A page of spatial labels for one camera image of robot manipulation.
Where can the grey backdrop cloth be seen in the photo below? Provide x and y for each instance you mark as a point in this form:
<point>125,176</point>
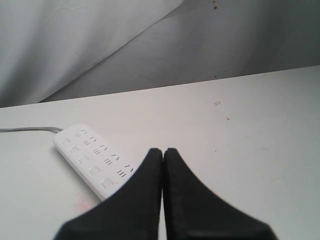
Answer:
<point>63,49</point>

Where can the white five-outlet power strip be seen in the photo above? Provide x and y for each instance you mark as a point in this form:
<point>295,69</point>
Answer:
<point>99,164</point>

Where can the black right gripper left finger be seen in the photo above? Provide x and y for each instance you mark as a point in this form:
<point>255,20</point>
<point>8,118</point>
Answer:
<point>132,213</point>

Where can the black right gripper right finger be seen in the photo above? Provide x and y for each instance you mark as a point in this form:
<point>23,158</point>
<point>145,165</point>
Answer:
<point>193,212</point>

